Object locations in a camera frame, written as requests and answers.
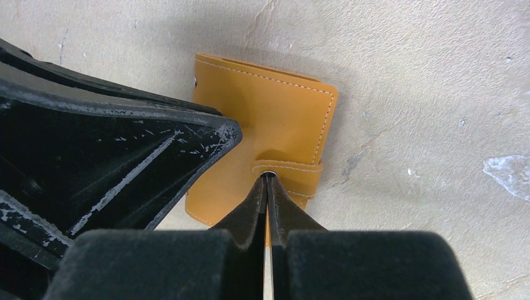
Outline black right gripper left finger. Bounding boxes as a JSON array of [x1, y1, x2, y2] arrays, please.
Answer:
[[44, 177, 267, 299]]

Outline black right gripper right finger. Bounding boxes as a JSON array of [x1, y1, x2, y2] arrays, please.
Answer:
[[266, 175, 471, 299]]

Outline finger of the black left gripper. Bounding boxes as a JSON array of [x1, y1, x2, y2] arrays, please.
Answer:
[[1, 39, 221, 116], [1, 64, 243, 269]]

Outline yellow leather card holder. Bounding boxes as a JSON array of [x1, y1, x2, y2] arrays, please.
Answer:
[[184, 54, 338, 226]]

